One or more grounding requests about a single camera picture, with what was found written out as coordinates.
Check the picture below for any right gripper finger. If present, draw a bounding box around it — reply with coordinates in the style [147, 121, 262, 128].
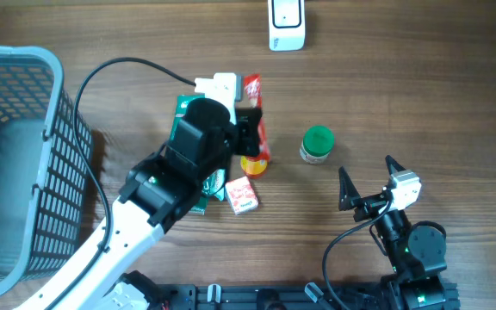
[338, 166, 360, 201]
[385, 155, 406, 175]

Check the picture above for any yellow red bottle green cap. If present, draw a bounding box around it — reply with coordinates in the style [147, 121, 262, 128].
[240, 156, 269, 178]

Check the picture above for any red Nescafe sachet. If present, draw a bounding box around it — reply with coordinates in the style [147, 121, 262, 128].
[244, 73, 271, 162]

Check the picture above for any small red white box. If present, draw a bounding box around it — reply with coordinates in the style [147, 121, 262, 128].
[225, 177, 259, 215]

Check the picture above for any light green wipes packet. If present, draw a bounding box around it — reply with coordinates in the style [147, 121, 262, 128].
[202, 169, 226, 201]

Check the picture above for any green lid jar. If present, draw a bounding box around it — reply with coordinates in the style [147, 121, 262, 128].
[300, 125, 335, 164]

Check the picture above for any dark green 3M package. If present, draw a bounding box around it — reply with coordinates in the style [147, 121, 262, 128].
[170, 95, 208, 215]

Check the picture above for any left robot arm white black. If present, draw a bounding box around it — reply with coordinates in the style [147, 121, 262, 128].
[20, 98, 263, 309]

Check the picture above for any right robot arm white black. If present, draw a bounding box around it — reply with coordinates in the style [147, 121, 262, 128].
[338, 156, 460, 309]

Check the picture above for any white barcode scanner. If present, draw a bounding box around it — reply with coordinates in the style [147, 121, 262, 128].
[268, 0, 306, 52]

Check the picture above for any grey plastic shopping basket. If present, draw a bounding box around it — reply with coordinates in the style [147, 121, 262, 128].
[0, 46, 93, 296]

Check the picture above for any black right camera cable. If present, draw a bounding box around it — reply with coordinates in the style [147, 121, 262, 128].
[321, 189, 394, 310]

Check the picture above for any black camera cable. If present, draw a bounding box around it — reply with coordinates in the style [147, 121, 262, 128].
[321, 189, 394, 310]
[43, 57, 197, 310]

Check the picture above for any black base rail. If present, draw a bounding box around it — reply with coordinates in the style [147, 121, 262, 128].
[77, 282, 461, 310]

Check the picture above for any black left camera cable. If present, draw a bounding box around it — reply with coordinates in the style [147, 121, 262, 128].
[43, 57, 197, 310]

